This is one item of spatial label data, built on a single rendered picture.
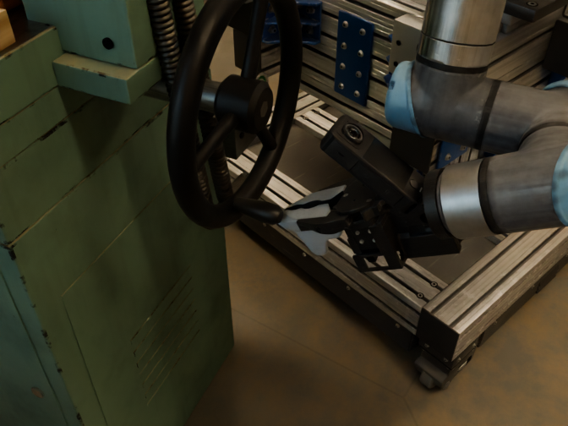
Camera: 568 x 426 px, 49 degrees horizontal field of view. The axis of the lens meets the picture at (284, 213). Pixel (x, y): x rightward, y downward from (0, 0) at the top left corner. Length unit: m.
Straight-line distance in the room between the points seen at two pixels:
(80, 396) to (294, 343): 0.64
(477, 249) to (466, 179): 0.85
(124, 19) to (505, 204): 0.40
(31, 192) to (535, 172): 0.51
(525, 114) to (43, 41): 0.49
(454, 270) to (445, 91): 0.77
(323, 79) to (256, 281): 0.55
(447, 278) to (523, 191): 0.79
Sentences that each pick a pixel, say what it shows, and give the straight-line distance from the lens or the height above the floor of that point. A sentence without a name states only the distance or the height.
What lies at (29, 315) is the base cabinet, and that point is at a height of 0.59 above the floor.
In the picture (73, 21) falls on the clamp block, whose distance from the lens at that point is 0.69.
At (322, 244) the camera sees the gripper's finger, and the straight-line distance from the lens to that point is 0.71.
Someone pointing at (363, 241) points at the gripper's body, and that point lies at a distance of 0.68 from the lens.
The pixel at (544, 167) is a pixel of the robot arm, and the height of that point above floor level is 0.85.
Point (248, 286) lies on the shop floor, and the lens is 1.59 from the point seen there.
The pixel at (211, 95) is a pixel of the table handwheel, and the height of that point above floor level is 0.82.
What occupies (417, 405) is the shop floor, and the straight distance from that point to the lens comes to 1.41.
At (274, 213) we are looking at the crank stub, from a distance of 0.70.
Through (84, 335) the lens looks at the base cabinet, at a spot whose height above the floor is 0.50.
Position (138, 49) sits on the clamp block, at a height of 0.89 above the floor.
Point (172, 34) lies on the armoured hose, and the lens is 0.67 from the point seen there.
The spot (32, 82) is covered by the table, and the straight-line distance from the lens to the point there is 0.70.
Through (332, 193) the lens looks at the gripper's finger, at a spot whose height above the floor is 0.73.
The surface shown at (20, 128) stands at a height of 0.82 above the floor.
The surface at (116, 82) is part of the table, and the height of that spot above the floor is 0.86.
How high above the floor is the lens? 1.18
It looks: 41 degrees down
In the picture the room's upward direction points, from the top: straight up
